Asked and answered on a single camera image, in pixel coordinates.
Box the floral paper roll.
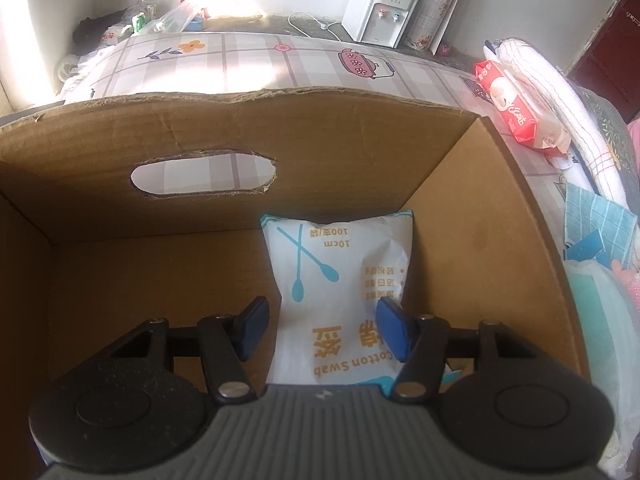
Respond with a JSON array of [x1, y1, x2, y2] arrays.
[[404, 0, 473, 53]]

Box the white plastic bag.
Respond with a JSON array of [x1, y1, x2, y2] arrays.
[[562, 255, 640, 476]]

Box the rolled white quilt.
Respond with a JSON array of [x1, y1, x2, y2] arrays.
[[482, 37, 638, 206]]

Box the white power cable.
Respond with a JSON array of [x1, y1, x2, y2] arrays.
[[287, 11, 351, 41]]

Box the brown cardboard box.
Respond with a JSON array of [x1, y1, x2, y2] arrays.
[[0, 87, 593, 411]]

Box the teal checked cloth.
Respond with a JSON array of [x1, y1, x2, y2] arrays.
[[564, 183, 640, 271]]

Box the pile of plastic bags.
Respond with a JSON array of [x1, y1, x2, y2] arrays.
[[102, 0, 208, 43]]

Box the white water dispenser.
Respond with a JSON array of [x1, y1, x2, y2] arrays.
[[341, 0, 420, 50]]

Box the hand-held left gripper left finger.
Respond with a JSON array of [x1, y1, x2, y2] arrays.
[[102, 296, 271, 403]]

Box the red wet wipes pack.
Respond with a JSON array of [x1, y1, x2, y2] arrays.
[[472, 59, 571, 155]]

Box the dark red door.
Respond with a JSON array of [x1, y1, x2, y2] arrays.
[[570, 0, 640, 121]]

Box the green leaf pillow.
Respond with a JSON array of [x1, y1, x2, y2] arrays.
[[575, 85, 640, 176]]

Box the black cloth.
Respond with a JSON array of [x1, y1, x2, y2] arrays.
[[72, 16, 118, 46]]

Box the checked floral bed mat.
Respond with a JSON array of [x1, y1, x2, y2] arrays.
[[65, 31, 596, 196]]

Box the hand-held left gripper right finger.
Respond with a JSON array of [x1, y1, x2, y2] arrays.
[[376, 296, 526, 403]]

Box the white cotton swab packet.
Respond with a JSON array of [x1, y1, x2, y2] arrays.
[[260, 210, 463, 396]]

